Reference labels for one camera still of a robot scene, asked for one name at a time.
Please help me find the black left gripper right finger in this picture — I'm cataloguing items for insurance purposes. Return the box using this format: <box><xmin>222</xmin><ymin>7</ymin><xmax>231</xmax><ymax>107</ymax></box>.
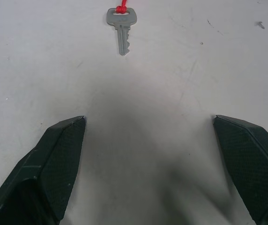
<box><xmin>212</xmin><ymin>114</ymin><xmax>268</xmax><ymax>225</ymax></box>

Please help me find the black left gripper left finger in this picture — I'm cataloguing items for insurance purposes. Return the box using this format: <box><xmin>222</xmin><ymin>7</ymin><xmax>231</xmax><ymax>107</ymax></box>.
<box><xmin>0</xmin><ymin>115</ymin><xmax>87</xmax><ymax>225</ymax></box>

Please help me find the silver metal key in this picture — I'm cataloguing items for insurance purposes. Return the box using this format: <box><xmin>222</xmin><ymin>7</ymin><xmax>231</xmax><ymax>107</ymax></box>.
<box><xmin>106</xmin><ymin>7</ymin><xmax>138</xmax><ymax>57</ymax></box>

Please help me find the red string loop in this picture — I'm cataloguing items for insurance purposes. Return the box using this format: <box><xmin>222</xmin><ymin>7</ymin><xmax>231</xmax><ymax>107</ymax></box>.
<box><xmin>115</xmin><ymin>0</ymin><xmax>128</xmax><ymax>14</ymax></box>

